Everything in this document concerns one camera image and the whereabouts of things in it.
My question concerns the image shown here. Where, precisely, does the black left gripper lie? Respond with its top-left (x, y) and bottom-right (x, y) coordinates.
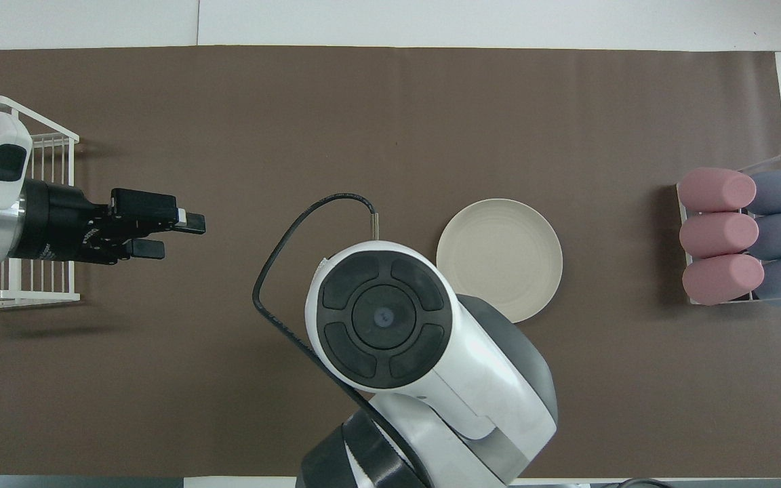
top-left (23, 180), bottom-right (206, 265)

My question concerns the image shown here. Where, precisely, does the cream round plate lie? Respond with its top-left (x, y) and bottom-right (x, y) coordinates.
top-left (436, 198), bottom-right (564, 324)

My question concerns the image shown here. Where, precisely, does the brown table mat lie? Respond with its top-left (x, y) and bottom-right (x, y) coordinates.
top-left (0, 46), bottom-right (781, 479)

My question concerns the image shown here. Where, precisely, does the pink plastic cup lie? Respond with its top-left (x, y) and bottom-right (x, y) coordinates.
top-left (679, 212), bottom-right (760, 259)
top-left (677, 167), bottom-right (757, 212)
top-left (682, 253), bottom-right (765, 306)

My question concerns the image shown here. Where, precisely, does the white wire dish rack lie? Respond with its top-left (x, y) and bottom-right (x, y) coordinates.
top-left (0, 96), bottom-right (81, 310)

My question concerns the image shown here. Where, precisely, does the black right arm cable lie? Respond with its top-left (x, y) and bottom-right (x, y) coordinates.
top-left (252, 193), bottom-right (381, 422)

